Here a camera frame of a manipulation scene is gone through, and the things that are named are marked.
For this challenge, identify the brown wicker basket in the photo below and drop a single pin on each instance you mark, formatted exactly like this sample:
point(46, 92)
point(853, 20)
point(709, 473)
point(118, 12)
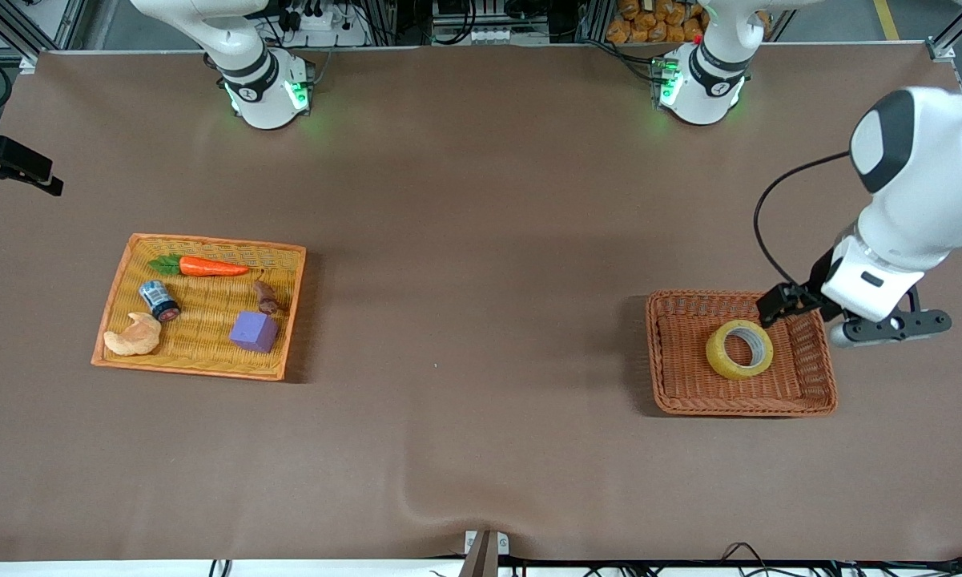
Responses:
point(681, 361)

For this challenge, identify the white power strip with plugs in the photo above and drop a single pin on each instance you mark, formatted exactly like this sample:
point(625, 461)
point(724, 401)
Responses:
point(328, 28)

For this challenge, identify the aluminium frame post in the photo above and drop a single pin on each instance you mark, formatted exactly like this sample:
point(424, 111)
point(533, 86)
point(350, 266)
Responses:
point(16, 32)
point(949, 44)

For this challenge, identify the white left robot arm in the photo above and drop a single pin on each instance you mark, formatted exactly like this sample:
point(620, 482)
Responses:
point(921, 200)

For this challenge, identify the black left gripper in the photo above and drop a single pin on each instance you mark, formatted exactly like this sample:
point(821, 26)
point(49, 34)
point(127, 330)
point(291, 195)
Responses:
point(814, 294)

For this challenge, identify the orange toy carrot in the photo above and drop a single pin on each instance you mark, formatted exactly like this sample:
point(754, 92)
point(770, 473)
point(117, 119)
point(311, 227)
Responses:
point(208, 267)

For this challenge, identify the grey table edge bracket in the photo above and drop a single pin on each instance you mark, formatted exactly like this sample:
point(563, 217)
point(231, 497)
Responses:
point(486, 553)

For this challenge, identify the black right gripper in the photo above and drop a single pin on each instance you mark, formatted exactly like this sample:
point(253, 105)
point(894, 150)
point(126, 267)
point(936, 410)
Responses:
point(14, 160)

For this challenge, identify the bin of orange toy breads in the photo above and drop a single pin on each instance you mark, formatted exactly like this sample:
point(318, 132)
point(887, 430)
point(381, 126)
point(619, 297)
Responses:
point(657, 20)

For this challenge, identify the black electronics box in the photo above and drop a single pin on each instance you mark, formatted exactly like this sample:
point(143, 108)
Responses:
point(489, 12)

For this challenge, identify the long white power strip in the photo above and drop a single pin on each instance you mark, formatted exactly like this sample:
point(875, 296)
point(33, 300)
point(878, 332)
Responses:
point(505, 36)

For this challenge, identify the yellow wicker basket orange rim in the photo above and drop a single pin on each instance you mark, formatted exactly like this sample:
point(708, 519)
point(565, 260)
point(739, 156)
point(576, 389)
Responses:
point(200, 320)

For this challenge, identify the toy croissant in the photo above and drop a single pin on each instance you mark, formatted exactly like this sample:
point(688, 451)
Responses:
point(132, 338)

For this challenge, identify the small jar with black lid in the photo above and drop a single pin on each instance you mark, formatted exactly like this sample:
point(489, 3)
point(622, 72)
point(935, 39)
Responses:
point(158, 299)

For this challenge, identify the yellow tape roll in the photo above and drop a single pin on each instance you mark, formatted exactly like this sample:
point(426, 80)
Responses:
point(717, 361)

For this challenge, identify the purple foam cube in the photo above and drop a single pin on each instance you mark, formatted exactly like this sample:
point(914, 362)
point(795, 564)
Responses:
point(252, 332)

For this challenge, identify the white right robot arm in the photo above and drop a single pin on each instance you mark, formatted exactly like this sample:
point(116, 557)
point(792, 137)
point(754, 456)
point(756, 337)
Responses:
point(260, 100)

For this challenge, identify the small brown figurine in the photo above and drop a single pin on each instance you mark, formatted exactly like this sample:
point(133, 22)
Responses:
point(266, 298)

